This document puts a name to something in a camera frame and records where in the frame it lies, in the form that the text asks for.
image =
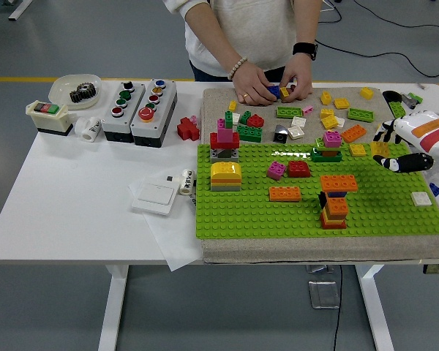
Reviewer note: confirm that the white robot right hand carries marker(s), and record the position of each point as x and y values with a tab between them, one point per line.
428	131

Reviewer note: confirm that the person's left hand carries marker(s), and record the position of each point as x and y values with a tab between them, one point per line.
301	75

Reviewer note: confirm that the person's right hand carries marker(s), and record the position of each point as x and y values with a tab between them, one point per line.
252	86

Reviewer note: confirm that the blue square brick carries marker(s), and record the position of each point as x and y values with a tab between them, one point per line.
274	91

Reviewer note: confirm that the yellow square brick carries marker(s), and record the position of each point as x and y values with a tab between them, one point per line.
284	92
325	97
329	121
326	112
358	150
380	149
341	103

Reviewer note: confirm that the small pink brick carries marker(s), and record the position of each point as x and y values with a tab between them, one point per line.
307	109

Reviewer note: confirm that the person's right forearm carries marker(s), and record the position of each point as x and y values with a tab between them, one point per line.
216	40

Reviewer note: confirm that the person's left forearm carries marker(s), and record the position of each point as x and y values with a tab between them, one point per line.
309	25

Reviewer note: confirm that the green toy baseplate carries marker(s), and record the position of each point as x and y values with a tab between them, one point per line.
248	219

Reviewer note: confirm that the black wristwatch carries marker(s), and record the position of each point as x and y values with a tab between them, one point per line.
304	48

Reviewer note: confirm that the small yellow brick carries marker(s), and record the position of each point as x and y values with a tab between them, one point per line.
232	105

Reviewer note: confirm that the small green brick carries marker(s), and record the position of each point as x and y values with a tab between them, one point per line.
245	117

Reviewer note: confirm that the small white brick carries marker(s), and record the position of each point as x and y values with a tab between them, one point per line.
236	117
340	121

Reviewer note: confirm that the grey and green clip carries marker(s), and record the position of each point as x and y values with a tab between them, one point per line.
411	99

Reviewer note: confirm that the lime long plate brick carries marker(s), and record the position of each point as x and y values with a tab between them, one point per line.
289	111
360	114

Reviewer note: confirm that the lime green brick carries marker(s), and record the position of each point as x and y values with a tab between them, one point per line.
397	108

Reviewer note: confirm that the tall green brick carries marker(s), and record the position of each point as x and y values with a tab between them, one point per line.
229	120

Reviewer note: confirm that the white square brick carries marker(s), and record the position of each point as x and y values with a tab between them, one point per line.
299	121
295	132
420	199

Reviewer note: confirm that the person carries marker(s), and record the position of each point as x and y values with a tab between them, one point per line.
256	29

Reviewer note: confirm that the black sloped brick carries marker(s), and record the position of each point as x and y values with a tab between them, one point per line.
280	136

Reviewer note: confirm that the tall pink brick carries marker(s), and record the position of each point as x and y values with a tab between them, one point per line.
225	136

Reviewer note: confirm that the wide red brick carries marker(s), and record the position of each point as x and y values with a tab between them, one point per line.
235	140

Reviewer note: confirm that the small blue brick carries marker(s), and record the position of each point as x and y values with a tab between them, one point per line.
435	189

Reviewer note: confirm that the yellow narrow brick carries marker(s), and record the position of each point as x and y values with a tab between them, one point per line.
366	93

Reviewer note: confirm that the magenta square brick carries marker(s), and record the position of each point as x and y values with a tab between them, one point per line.
277	171
332	139

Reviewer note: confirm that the orange long brick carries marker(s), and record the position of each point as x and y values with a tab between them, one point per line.
338	183
353	133
284	194

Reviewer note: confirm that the red cross-shaped brick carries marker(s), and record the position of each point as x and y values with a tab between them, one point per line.
186	128

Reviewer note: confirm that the grey arch brick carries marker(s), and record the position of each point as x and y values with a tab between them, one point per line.
215	158

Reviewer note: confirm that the dark green long brick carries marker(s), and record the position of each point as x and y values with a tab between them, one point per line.
316	157

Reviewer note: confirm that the yellow rounded brick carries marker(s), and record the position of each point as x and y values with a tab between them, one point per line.
225	169

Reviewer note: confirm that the red sloped brick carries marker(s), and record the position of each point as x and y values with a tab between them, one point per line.
299	170

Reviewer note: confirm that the thin orange plate brick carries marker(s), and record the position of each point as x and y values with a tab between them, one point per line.
225	180

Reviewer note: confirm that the grey base brick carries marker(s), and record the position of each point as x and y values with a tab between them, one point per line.
225	187

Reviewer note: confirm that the grey emergency-stop control box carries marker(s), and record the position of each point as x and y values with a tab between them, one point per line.
151	131

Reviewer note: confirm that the purple brick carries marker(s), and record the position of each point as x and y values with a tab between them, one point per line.
336	195

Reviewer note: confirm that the white labelled tube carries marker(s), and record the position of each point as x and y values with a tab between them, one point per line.
186	183

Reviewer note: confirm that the orange square brick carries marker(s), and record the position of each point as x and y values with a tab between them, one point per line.
337	206

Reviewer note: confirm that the small white tag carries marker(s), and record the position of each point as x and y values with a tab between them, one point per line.
172	178

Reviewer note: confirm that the red base brick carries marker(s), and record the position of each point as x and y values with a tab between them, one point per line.
333	225

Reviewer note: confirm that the yellow base brick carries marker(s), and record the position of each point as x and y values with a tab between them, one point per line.
324	218

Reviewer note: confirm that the under-table control panel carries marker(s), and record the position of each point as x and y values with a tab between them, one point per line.
438	269

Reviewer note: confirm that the grey four-button control box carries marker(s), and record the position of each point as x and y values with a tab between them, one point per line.
109	126

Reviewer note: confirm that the white pipe tee fitting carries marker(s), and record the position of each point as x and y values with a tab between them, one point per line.
89	129

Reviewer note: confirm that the black metal gear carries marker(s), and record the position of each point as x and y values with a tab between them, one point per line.
82	93

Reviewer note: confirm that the white paper sheet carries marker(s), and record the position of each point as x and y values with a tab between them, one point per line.
175	241

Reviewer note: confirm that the white table leg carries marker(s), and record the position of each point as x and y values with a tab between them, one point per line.
375	307
113	307

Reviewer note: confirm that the white plastic dish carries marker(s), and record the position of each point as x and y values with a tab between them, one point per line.
60	89

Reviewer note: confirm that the metal floor socket plate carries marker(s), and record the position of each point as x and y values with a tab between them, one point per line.
323	294

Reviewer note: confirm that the white desk foot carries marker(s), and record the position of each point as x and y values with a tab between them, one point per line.
20	9

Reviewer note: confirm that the white wall switch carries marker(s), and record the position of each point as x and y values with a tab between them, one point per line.
155	197

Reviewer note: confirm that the metal floor bracket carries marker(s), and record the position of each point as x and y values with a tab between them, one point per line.
320	269

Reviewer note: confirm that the cream red-green switch box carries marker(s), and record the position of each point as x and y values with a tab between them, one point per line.
51	122

